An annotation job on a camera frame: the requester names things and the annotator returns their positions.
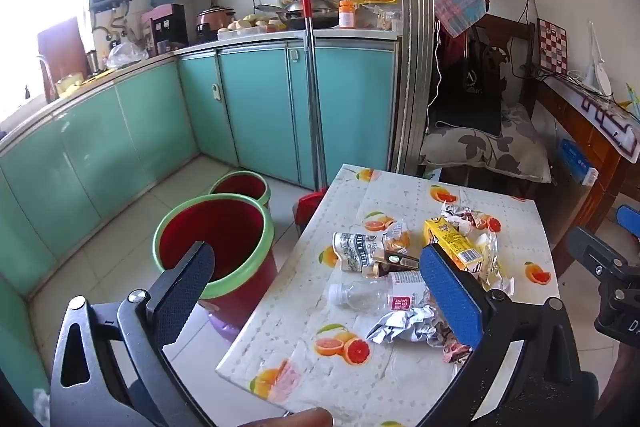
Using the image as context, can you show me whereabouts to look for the purple plastic basin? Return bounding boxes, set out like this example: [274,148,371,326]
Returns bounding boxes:
[196,297,264,343]

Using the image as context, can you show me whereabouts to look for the orange jar with white lid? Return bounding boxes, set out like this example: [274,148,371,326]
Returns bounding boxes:
[338,0,357,29]

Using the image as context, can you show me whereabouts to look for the person's left hand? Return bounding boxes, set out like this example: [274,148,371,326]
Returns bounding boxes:
[235,408,335,427]

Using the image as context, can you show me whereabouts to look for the dark brown packet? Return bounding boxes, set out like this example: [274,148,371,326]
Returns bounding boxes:
[360,252,421,279]

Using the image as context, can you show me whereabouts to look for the white red patterned runner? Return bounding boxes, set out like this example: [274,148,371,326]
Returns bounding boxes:
[541,74,640,164]

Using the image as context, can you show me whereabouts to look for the metal sliding door frame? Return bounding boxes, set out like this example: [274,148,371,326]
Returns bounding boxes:
[396,0,442,178]

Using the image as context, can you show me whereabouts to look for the orange snack packet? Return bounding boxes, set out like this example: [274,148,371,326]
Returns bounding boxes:
[382,219,412,256]

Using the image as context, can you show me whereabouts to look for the orange print tablecloth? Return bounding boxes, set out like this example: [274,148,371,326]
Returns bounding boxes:
[215,164,561,427]

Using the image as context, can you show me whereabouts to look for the crumpled red silver wrapper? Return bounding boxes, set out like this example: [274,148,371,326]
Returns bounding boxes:
[439,202,502,235]

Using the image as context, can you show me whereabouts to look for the red white paper bag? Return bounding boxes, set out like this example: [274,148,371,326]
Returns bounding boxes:
[442,339,474,366]

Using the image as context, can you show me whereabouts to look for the red handled metal mop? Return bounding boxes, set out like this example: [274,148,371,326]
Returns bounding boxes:
[292,0,331,239]

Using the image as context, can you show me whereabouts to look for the crumpled black white paper cup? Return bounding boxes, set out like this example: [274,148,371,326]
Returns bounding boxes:
[332,232,387,276]

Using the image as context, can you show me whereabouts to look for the clear plastic wrapper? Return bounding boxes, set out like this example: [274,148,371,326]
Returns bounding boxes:
[474,232,516,303]

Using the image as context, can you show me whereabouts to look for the red white checkered board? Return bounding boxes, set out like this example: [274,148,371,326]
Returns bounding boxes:
[537,19,570,76]

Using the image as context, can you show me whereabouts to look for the white cable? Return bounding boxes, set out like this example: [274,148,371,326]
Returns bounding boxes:
[426,21,444,134]

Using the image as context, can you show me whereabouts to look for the black bag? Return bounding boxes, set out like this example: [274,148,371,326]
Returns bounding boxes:
[426,26,507,138]

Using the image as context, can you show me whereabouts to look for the floral seat cushion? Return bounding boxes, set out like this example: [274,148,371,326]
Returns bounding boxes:
[418,102,553,184]

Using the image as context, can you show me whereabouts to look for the small red green-rimmed bucket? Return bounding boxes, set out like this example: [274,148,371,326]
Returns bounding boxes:
[207,170,272,212]

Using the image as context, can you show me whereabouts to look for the silver foil wrapper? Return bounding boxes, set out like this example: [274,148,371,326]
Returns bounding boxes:
[366,304,453,349]

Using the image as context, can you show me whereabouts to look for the red garment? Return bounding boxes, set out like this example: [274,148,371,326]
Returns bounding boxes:
[436,19,469,74]

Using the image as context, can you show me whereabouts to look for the crumpled clear bag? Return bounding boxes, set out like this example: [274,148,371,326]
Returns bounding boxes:
[106,38,151,70]

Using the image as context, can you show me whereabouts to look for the red brown rice cooker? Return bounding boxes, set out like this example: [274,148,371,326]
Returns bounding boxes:
[195,6,237,42]

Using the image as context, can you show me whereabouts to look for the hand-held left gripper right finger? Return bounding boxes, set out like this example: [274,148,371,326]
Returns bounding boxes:
[419,243,587,427]

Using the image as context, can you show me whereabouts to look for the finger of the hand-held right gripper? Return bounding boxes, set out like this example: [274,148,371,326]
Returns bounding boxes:
[566,227,631,282]
[616,204,640,240]

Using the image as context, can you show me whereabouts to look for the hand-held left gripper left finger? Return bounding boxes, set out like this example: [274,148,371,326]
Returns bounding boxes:
[49,241,217,427]

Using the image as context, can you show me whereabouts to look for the brown wooden board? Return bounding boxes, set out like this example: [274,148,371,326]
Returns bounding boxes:
[37,16,92,80]

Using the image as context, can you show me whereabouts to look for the black wok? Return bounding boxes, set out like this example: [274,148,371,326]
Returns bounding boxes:
[270,0,342,30]

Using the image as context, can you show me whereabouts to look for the wooden chair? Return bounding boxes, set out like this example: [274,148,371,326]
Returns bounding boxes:
[424,13,553,192]

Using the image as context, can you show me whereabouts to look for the clear plastic bottle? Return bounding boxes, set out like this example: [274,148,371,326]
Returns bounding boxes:
[327,271,432,316]

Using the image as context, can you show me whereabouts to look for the wooden desk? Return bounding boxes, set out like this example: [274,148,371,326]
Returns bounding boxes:
[531,72,640,279]

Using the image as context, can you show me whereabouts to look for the yellow carton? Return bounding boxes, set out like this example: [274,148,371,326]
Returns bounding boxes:
[424,216,485,273]

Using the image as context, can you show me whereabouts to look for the blue box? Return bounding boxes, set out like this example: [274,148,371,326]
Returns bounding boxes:
[556,139,600,188]

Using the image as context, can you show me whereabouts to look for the large red green-rimmed bucket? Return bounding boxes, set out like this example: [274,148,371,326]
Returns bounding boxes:
[152,194,278,315]

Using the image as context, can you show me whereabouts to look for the pink black countertop appliance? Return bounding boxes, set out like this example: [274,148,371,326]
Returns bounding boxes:
[140,4,189,56]

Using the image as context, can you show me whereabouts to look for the white pointed plastic object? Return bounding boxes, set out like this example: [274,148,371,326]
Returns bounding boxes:
[581,21,614,98]

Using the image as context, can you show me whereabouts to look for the tray of pale buns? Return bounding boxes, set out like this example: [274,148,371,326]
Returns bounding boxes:
[217,13,287,40]

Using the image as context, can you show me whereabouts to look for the teal kitchen base cabinets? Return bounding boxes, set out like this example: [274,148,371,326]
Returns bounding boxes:
[0,32,403,303]

